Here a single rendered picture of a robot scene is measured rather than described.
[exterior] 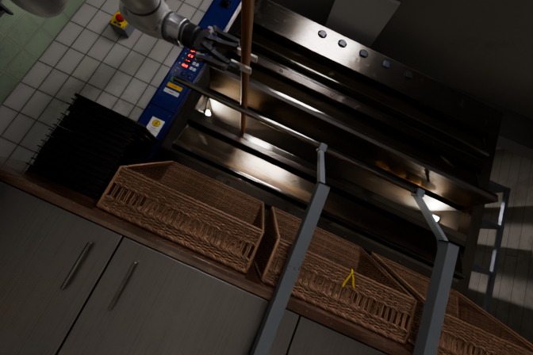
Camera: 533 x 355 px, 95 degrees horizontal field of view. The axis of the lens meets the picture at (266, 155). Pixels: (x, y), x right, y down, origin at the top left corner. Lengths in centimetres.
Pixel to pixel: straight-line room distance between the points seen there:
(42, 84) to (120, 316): 135
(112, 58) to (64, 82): 28
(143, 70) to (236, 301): 133
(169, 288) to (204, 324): 15
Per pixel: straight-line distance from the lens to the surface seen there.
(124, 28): 179
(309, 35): 185
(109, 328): 96
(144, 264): 89
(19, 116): 186
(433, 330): 106
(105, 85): 171
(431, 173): 168
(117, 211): 97
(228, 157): 141
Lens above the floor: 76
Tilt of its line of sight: 14 degrees up
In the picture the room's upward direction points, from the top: 25 degrees clockwise
